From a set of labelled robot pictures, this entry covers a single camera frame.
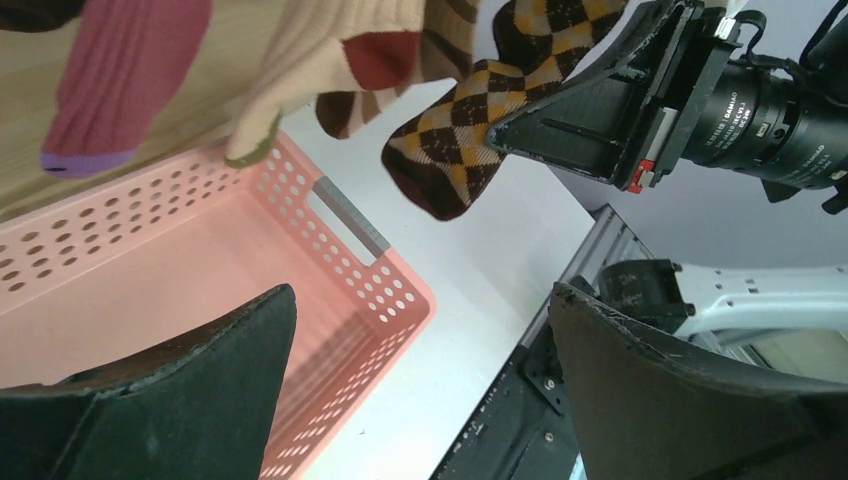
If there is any pink sock purple toe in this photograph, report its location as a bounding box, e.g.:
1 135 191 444
40 0 213 179

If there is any brown beige striped sock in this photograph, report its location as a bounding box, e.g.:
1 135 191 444
315 1 480 139

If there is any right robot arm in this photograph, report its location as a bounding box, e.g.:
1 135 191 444
487 1 847 345

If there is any wooden hanger rack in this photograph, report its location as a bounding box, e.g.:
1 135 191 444
1 1 283 220

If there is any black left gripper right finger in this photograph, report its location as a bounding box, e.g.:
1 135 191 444
549 283 847 479

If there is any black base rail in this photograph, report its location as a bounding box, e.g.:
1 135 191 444
432 205 652 479

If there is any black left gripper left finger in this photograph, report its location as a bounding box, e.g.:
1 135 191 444
1 284 297 479

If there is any brown yellow argyle sock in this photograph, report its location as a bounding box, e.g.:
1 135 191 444
381 0 627 221

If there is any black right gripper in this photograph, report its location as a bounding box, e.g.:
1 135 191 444
487 1 812 194

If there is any pink perforated plastic basket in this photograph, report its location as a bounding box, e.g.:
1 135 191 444
1 134 435 479

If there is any beige striped sock red heel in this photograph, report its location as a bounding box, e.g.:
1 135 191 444
225 0 424 169

